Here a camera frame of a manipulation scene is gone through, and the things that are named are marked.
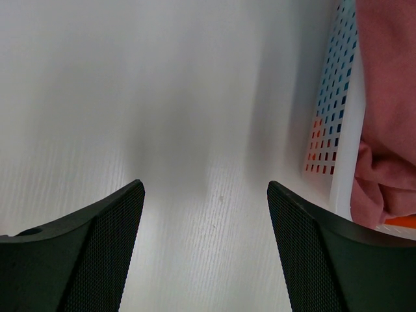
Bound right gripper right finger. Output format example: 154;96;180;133
267;181;415;311

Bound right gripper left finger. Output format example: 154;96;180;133
1;180;144;311

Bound salmon pink t shirt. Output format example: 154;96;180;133
350;1;415;229

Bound white plastic laundry basket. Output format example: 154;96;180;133
304;1;415;228

